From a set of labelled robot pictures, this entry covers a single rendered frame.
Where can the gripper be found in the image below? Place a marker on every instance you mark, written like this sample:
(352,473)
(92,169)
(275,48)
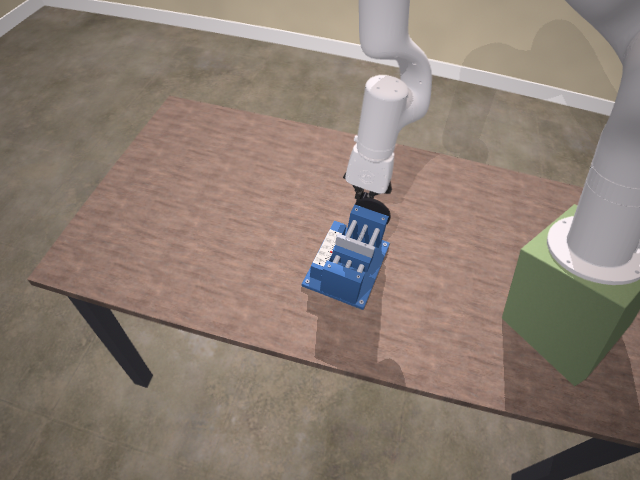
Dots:
(365,173)

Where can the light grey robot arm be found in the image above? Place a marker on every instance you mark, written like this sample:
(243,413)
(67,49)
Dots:
(603,243)

